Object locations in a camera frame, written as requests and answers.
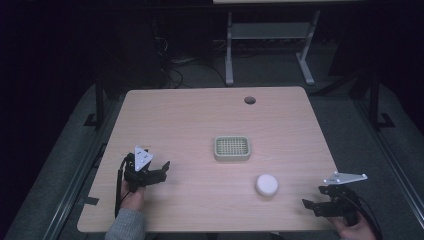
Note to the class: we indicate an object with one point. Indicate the grey metal stand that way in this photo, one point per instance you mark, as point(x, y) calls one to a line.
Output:
point(270, 31)

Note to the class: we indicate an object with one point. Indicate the person's left hand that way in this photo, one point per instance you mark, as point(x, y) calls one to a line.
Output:
point(132, 199)

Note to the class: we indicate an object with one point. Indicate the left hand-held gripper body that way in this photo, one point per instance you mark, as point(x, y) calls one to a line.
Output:
point(139, 168)

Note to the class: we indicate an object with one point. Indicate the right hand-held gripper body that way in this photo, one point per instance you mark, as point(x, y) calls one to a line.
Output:
point(341, 196)

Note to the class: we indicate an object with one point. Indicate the grey tape strip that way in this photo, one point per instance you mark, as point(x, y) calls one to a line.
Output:
point(88, 201)

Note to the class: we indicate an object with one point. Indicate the black metal stand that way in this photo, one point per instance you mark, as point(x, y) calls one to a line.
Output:
point(98, 103)
point(376, 100)

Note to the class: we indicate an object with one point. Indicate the white round soap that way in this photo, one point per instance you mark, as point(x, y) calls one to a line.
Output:
point(266, 185)

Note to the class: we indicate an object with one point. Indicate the green soap dish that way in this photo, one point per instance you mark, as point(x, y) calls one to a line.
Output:
point(232, 148)

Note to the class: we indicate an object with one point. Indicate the person's right hand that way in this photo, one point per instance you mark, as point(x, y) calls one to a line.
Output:
point(353, 231)

